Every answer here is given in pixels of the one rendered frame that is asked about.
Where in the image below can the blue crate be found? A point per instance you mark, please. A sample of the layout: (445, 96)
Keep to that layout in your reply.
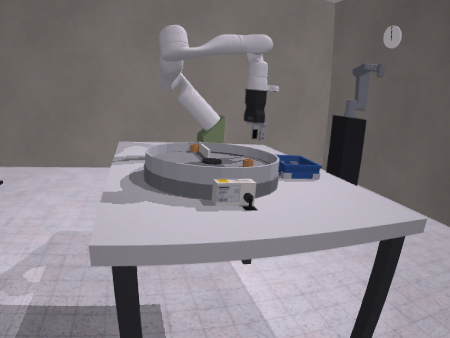
(306, 169)

